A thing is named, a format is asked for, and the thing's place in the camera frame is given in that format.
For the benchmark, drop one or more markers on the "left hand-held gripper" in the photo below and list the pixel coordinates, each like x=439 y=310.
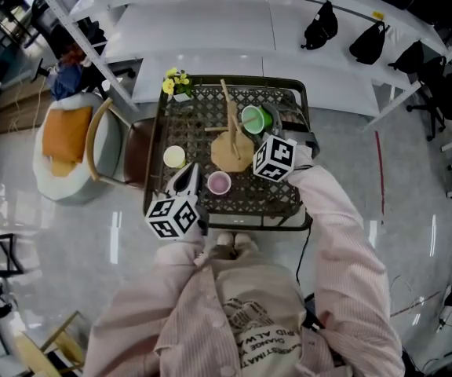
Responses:
x=171 y=218

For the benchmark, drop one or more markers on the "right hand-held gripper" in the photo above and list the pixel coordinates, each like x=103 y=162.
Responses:
x=275 y=157

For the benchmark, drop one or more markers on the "green plastic cup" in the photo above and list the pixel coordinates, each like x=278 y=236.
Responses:
x=251 y=120

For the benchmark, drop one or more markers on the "yellow plastic cup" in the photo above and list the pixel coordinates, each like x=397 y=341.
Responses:
x=174 y=156

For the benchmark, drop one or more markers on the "red plastic cup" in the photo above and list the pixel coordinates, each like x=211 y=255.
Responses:
x=219 y=182

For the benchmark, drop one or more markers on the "wooden cup tree stand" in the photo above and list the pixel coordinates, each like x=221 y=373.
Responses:
x=230 y=155

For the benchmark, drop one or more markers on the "person's right forearm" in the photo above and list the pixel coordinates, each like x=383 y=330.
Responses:
x=340 y=226

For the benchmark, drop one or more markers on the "person's left forearm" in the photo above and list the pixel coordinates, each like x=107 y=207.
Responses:
x=171 y=273

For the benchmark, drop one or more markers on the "person's right hand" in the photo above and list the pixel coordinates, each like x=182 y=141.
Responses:
x=294 y=120

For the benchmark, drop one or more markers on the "wooden chair with brown seat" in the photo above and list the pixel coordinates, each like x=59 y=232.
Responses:
x=139 y=151

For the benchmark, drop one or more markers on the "dark metal lattice table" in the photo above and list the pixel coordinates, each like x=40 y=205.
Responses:
x=202 y=104

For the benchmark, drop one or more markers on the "person's right leg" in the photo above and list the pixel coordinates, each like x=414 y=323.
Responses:
x=245 y=242

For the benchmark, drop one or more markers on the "black waist bag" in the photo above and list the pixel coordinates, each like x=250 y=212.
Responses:
x=320 y=26
x=369 y=43
x=408 y=59

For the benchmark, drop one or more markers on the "potted yellow flower plant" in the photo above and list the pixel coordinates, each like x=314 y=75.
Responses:
x=179 y=83

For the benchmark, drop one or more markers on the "grey white beanbag sofa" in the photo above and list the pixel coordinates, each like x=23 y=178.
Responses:
x=69 y=189

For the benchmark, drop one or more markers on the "small yellow cushion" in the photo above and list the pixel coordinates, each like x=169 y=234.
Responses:
x=63 y=167

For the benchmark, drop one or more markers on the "white metal shelving unit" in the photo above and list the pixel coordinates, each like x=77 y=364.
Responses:
x=194 y=26

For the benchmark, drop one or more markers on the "person's torso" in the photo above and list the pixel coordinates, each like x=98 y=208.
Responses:
x=257 y=289

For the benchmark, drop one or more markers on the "orange cushion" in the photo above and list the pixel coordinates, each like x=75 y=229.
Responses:
x=67 y=134

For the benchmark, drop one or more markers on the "wooden floor platform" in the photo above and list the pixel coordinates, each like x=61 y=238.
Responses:
x=22 y=112

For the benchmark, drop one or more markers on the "round wooden stool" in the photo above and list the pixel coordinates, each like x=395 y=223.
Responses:
x=73 y=348

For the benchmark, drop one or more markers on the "round wooden side table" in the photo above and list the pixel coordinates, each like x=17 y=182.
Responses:
x=30 y=356

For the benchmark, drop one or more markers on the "black metal frame stand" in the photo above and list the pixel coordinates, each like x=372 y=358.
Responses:
x=14 y=253

